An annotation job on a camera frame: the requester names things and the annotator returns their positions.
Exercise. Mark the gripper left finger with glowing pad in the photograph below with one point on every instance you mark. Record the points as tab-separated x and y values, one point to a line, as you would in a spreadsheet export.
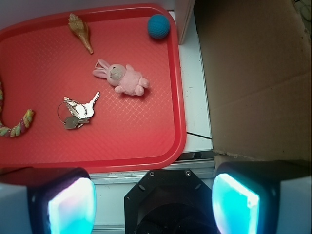
46	201

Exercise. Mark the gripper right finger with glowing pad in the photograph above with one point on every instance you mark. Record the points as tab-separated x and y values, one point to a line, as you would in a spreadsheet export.
263	197

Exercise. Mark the red plastic tray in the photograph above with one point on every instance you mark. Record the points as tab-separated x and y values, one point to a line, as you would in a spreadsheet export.
41	62

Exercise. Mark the pink plush bunny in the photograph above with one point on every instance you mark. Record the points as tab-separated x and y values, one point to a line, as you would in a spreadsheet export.
124	79

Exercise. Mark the brown cardboard box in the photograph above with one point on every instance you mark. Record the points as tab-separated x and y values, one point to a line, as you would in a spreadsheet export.
257	63

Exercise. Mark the tan spiral seashell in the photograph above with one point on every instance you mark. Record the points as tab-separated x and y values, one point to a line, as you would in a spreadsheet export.
81	30

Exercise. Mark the blue dimpled ball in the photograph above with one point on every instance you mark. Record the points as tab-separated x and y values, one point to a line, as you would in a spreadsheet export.
158	26

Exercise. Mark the silver keys on ring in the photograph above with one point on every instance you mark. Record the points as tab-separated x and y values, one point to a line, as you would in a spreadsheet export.
81	113

